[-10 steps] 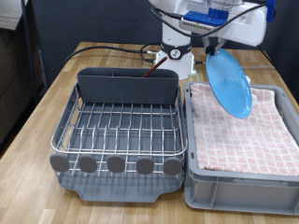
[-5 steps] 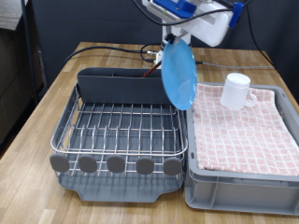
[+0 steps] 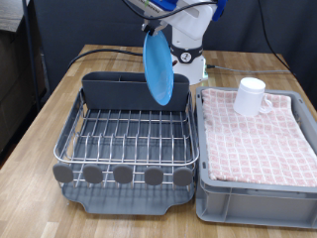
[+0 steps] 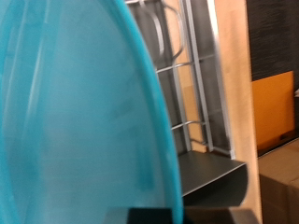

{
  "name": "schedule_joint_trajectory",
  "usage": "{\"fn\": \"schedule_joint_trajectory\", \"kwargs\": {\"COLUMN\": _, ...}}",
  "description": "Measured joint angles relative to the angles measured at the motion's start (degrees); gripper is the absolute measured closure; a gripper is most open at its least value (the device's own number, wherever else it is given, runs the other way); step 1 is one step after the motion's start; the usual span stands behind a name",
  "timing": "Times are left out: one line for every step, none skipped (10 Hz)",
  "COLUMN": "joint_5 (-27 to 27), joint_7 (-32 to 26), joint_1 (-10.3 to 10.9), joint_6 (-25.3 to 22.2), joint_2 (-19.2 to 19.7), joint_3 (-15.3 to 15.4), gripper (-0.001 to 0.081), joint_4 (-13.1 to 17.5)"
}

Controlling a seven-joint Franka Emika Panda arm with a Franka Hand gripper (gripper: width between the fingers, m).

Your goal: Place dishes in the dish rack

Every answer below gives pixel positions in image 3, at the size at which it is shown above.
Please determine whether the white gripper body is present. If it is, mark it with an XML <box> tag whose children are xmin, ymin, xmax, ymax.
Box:
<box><xmin>142</xmin><ymin>0</ymin><xmax>220</xmax><ymax>42</ymax></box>

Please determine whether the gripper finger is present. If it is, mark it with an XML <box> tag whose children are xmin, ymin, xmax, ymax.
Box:
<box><xmin>151</xmin><ymin>24</ymin><xmax>165</xmax><ymax>37</ymax></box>
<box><xmin>141</xmin><ymin>21</ymin><xmax>155</xmax><ymax>35</ymax></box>

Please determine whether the blue plastic plate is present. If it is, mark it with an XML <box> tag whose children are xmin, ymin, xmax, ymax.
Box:
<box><xmin>142</xmin><ymin>30</ymin><xmax>175</xmax><ymax>107</ymax></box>

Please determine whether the pink checked dish cloth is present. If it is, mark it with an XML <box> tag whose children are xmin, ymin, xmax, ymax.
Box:
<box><xmin>201</xmin><ymin>87</ymin><xmax>317</xmax><ymax>188</ymax></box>

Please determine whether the gray dish drying rack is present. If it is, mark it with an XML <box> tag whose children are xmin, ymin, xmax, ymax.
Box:
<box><xmin>60</xmin><ymin>90</ymin><xmax>198</xmax><ymax>216</ymax></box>

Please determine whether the dark grey fabric backdrop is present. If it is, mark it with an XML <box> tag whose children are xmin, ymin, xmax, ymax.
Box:
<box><xmin>33</xmin><ymin>0</ymin><xmax>317</xmax><ymax>95</ymax></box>

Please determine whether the dark grey cutlery holder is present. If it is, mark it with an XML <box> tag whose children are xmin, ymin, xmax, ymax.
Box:
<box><xmin>81</xmin><ymin>71</ymin><xmax>191</xmax><ymax>113</ymax></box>

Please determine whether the white mug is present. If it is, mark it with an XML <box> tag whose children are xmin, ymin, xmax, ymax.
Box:
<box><xmin>233</xmin><ymin>76</ymin><xmax>274</xmax><ymax>118</ymax></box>

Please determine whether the grey plastic crate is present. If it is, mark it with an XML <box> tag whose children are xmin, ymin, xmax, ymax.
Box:
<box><xmin>195</xmin><ymin>86</ymin><xmax>317</xmax><ymax>230</ymax></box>

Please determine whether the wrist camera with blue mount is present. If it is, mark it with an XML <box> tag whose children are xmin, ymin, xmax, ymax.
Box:
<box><xmin>126</xmin><ymin>0</ymin><xmax>188</xmax><ymax>16</ymax></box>

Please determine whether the blue cable clip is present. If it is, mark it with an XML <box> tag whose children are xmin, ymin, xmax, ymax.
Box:
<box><xmin>211</xmin><ymin>0</ymin><xmax>229</xmax><ymax>22</ymax></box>

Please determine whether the black table cable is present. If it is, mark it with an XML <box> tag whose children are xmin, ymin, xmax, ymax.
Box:
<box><xmin>67</xmin><ymin>48</ymin><xmax>145</xmax><ymax>69</ymax></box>

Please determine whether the black camera cable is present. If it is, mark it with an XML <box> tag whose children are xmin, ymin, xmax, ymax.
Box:
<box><xmin>121</xmin><ymin>0</ymin><xmax>299</xmax><ymax>79</ymax></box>

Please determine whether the dark metal frame post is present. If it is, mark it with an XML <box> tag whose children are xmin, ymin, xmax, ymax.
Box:
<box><xmin>22</xmin><ymin>0</ymin><xmax>43</xmax><ymax>112</ymax></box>

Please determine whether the metal wire dish rack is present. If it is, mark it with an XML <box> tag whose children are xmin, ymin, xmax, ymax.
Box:
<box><xmin>53</xmin><ymin>88</ymin><xmax>201</xmax><ymax>188</ymax></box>

